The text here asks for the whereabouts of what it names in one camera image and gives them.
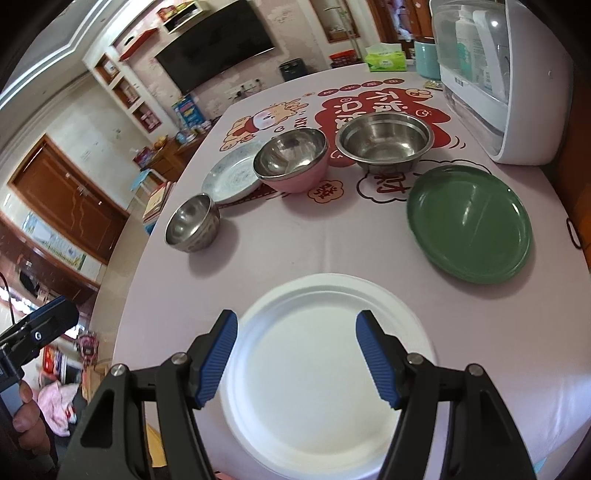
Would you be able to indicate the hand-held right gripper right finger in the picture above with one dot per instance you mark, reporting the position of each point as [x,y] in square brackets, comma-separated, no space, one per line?
[376,364]

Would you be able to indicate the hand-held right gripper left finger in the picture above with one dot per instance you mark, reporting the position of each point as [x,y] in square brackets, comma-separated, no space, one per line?
[217,364]

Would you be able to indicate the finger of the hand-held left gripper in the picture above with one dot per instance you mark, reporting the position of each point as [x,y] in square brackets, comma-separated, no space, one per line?
[51,318]

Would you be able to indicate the small steel bowl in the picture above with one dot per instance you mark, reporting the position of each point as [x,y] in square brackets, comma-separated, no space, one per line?
[189,221]

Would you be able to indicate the green plate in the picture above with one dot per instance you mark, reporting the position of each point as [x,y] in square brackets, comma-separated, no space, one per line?
[466,226]

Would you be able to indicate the white blue patterned plate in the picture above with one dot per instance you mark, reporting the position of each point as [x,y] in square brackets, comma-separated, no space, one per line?
[226,177]

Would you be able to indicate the pink bowl with steel inside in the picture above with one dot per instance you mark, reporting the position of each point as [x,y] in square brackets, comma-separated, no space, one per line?
[295,180]

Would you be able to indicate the large steel bowl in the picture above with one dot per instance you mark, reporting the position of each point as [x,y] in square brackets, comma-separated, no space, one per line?
[383,138]

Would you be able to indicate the person's left hand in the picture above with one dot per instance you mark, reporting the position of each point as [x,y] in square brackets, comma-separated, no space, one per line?
[30,420]

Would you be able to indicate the pink toy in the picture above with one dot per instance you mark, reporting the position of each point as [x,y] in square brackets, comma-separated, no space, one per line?
[87,345]

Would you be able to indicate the pink cloth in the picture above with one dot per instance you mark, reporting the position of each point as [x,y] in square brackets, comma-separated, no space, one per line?
[55,406]

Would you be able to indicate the brown wooden door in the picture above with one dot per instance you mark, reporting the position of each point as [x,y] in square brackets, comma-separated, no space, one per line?
[64,203]

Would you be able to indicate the pink printed tablecloth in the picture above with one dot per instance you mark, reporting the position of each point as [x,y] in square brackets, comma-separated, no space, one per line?
[323,240]

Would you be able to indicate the stack of books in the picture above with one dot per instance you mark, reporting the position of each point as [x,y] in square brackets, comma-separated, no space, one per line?
[159,201]

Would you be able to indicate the light blue round stool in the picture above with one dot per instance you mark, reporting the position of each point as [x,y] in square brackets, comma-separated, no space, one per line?
[145,177]

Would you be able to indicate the red snack box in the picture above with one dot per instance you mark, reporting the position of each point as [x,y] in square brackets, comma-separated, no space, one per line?
[144,158]

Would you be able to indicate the wooden television cabinet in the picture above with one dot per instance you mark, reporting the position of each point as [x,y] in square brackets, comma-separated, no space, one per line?
[178,157]

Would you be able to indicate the blue printed box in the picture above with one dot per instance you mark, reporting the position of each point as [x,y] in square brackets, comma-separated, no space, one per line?
[187,113]

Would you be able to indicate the small yellow green packet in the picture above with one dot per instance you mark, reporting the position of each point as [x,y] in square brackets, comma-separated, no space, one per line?
[433,84]

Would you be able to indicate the black air fryer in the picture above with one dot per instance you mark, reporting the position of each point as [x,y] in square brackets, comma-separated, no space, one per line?
[293,70]

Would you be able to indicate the green tissue box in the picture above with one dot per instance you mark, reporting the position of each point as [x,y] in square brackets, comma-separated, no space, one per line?
[385,60]

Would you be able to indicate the red basket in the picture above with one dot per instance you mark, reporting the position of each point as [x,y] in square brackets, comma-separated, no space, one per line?
[344,59]

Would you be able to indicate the teal canister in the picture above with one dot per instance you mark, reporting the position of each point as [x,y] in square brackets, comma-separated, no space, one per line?
[425,60]

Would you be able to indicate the white bottle steriliser appliance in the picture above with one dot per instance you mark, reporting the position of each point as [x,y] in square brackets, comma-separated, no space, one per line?
[531,92]

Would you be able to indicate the wooden glass sliding door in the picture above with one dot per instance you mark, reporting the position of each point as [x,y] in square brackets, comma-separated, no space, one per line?
[406,23]

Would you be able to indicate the wooden door frame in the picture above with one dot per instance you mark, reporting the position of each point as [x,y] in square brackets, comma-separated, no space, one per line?
[46,267]

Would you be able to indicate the colourful wall poster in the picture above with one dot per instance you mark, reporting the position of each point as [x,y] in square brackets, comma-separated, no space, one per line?
[53,242]

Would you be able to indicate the white built-in wall shelving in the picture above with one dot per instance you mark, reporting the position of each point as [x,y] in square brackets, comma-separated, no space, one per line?
[124,92]
[337,23]

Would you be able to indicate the white wall sockets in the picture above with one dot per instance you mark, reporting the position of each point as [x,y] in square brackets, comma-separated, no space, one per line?
[244,87]

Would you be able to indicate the red wall shelf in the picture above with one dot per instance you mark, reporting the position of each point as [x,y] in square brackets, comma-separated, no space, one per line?
[138,44]

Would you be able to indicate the black wall television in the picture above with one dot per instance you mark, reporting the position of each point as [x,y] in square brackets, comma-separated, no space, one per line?
[217,46]

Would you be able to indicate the white wall shelf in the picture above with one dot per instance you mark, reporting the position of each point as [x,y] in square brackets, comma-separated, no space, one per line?
[182,16]

